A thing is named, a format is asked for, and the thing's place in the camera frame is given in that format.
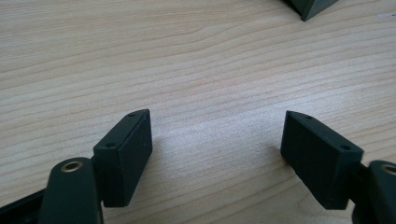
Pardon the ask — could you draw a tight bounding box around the dark green block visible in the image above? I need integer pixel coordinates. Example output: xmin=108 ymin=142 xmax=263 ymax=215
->
xmin=282 ymin=0 xmax=340 ymax=22

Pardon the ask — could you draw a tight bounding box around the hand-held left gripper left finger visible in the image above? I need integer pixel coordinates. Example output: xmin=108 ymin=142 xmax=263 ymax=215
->
xmin=92 ymin=108 xmax=153 ymax=208

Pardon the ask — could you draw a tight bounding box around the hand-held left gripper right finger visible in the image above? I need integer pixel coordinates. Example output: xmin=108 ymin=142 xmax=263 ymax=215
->
xmin=279 ymin=109 xmax=364 ymax=211

